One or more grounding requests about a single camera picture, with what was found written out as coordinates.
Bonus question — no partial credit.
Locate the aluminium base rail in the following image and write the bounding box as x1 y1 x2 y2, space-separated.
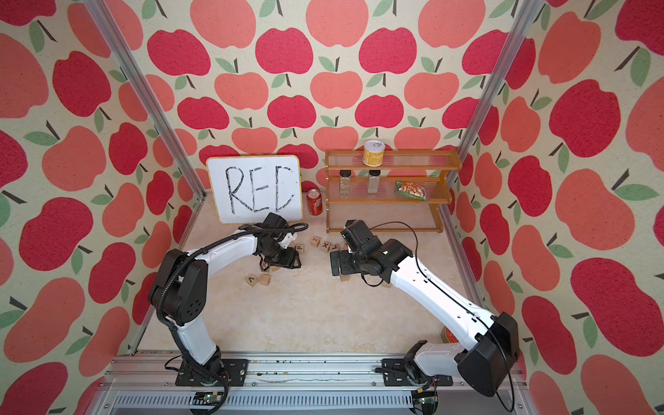
80 352 537 414

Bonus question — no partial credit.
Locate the red round tin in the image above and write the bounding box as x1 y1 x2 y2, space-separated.
441 327 458 343

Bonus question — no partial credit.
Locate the yellow tin can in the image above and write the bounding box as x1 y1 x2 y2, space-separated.
362 140 387 167

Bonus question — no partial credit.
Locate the red soda can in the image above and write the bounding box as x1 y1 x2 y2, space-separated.
306 188 323 216

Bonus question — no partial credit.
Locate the wooden block letter V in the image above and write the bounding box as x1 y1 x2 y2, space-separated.
245 275 259 287

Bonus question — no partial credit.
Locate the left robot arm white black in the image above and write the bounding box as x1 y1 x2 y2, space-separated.
149 213 309 387

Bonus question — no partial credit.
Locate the right glass spice jar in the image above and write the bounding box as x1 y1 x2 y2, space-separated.
367 169 381 195

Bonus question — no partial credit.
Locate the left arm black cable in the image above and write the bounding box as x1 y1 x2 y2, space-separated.
155 221 310 415

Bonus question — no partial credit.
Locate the wooden two-tier shelf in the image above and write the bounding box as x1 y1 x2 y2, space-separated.
324 150 462 233

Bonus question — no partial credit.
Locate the plain wooden block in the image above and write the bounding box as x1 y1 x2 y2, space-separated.
259 273 271 286

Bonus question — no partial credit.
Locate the whiteboard with RED writing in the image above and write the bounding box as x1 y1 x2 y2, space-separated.
206 155 304 225

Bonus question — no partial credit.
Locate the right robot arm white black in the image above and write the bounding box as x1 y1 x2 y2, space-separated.
330 220 520 397

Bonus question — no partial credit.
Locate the glass spice jar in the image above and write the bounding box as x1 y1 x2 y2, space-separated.
367 169 381 195
339 169 352 196

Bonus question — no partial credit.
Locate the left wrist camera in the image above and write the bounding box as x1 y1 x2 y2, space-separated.
278 233 297 249

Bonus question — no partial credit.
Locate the left glass spice jar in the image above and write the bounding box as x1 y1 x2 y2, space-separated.
339 169 352 196

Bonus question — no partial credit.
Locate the green snack packet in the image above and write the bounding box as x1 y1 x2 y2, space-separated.
395 181 427 202

